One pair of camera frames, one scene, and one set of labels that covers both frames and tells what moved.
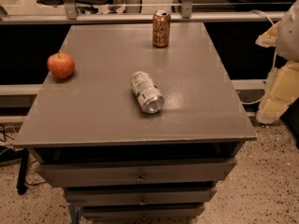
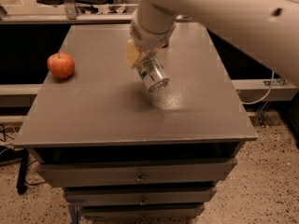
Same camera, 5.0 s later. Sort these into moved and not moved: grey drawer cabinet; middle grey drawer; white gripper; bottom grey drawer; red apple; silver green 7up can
Moved: silver green 7up can; white gripper
Not moved: bottom grey drawer; grey drawer cabinet; middle grey drawer; red apple
